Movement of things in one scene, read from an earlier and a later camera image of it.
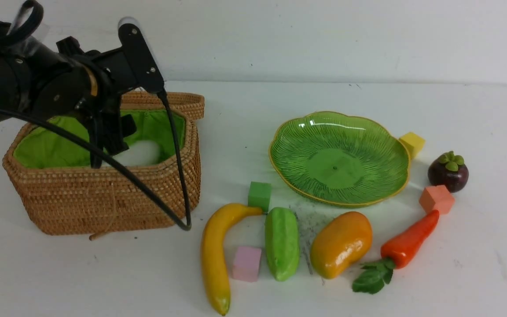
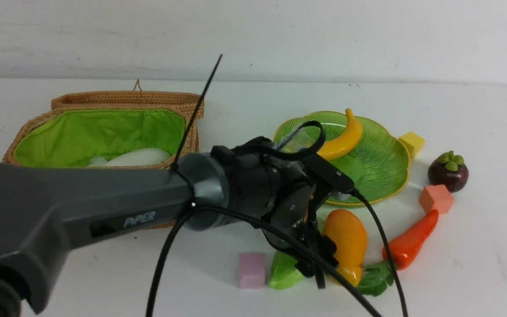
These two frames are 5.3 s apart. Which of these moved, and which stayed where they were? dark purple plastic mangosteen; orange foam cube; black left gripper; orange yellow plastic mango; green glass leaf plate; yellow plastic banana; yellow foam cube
Moved: black left gripper; yellow plastic banana; orange yellow plastic mango
Stayed: yellow foam cube; dark purple plastic mangosteen; orange foam cube; green glass leaf plate
